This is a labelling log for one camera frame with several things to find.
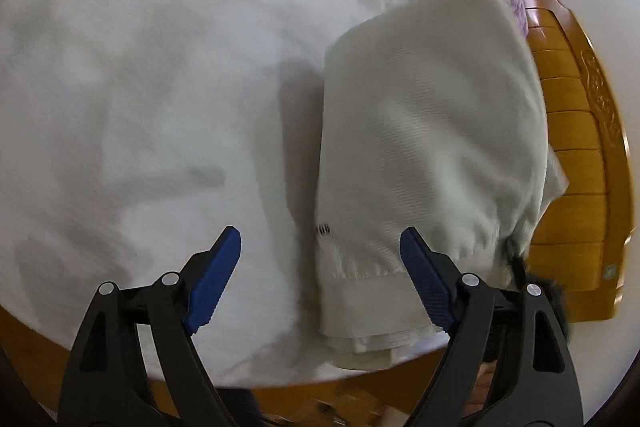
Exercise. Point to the pale floral bed sheet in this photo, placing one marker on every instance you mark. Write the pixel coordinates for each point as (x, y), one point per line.
(134, 131)

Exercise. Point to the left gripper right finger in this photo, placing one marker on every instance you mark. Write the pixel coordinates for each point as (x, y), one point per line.
(507, 362)

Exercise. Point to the cream white knit garment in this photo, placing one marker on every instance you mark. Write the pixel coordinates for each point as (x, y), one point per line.
(433, 119)

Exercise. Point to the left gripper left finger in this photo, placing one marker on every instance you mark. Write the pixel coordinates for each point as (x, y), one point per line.
(105, 381)

